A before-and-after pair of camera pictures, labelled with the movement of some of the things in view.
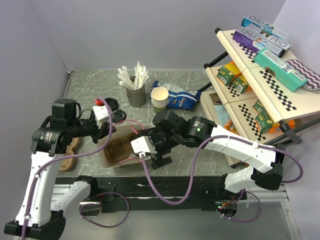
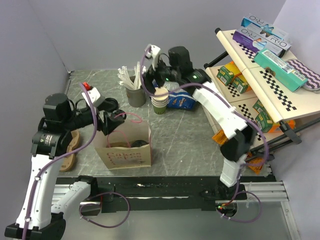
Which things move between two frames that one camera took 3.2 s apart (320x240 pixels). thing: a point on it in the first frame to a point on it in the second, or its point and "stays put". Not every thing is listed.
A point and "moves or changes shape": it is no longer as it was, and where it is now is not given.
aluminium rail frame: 266,215 stays put
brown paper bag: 119,151 moves or changes shape
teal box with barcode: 290,77 stays put
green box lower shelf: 263,121 stays put
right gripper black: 160,161 to 149,76
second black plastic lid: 118,116 stays put
